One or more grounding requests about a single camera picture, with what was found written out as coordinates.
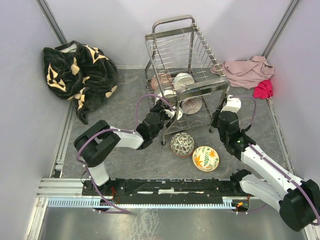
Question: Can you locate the white scalloped bowl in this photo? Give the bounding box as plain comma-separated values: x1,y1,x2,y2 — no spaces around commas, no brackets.
154,88,177,106

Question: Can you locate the plain white bowl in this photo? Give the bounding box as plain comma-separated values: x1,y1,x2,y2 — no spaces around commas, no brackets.
173,72,195,89

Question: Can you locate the red patterned bowl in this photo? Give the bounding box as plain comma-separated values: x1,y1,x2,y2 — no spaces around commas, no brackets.
151,73,171,90

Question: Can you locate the stainless steel dish rack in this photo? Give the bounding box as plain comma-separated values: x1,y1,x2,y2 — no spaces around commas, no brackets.
144,14,230,145

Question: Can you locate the blue triangle patterned bowl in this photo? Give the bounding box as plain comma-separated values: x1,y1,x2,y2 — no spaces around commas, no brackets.
181,87,200,94

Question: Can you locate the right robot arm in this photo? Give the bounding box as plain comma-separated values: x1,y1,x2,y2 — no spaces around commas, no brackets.
209,107,320,232

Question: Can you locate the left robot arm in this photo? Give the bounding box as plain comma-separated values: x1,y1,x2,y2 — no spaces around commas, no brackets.
73,100,173,195

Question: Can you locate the yellow floral bowl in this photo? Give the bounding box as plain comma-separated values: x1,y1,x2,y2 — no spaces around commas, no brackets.
192,146,220,172

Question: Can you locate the black leaf patterned bowl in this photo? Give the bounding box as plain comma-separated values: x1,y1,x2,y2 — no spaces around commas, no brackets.
170,132,195,157

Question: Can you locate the dusty pink cloth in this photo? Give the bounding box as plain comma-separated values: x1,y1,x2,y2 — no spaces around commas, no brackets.
210,55,275,90

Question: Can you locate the magenta cloth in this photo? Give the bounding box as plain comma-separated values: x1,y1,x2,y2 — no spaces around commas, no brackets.
253,79,274,100

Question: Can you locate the black and cream blanket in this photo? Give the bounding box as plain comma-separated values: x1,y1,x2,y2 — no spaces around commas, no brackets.
42,40,119,125

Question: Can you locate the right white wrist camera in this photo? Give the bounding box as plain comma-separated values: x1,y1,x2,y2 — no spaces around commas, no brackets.
221,95,242,113

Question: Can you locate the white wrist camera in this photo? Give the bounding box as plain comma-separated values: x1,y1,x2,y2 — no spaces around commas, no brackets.
221,95,242,113
165,105,184,120

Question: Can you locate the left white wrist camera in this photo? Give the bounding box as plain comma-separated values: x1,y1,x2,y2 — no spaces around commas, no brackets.
165,105,184,120

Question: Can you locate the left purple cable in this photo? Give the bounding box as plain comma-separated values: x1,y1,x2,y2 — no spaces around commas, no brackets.
76,94,177,215

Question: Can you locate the purple cable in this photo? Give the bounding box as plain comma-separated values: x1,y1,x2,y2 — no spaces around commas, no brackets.
234,95,320,225
76,94,177,215

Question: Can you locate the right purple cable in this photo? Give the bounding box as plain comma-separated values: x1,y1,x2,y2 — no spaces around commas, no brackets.
234,95,320,225

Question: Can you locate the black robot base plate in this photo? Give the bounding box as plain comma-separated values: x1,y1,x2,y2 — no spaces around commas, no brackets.
81,177,251,205

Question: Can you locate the light blue cable duct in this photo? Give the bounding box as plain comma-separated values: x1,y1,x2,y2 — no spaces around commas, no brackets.
47,197,236,210

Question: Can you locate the aluminium frame rail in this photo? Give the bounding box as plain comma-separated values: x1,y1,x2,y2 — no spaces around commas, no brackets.
23,162,320,240

